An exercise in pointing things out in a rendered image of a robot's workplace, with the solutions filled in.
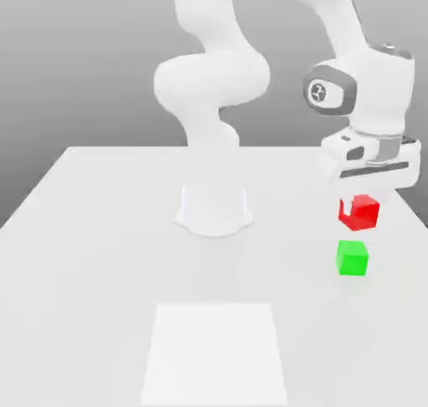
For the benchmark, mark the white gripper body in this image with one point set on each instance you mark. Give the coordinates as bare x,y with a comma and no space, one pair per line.
374,181

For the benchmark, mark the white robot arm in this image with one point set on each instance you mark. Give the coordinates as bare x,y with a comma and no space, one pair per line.
214,79

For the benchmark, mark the small green cube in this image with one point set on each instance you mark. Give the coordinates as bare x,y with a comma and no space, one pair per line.
351,259

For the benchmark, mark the small red cube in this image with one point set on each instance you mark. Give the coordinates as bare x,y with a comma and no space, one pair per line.
365,213

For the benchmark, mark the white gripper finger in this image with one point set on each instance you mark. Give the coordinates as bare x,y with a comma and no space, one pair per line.
348,200

